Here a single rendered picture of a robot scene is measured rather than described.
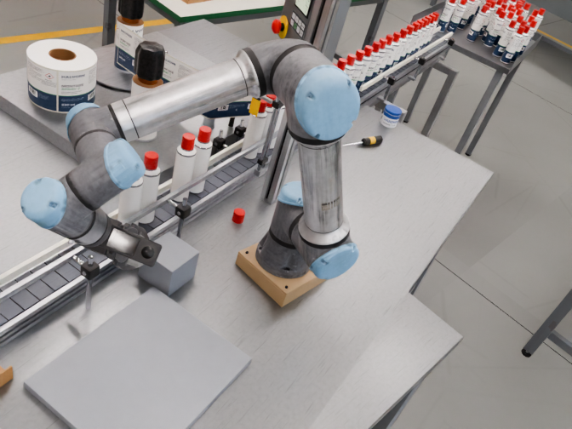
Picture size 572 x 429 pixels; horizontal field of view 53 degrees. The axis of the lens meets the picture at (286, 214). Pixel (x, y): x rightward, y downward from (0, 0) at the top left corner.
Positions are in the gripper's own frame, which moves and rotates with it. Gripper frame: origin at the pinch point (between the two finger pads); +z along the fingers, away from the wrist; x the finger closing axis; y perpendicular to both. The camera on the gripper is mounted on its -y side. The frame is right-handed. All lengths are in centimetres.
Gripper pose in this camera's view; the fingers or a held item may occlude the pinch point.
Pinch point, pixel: (148, 257)
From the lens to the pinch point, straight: 125.6
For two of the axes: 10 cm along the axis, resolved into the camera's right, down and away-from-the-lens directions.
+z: 2.3, 3.2, 9.2
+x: -3.8, 9.0, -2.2
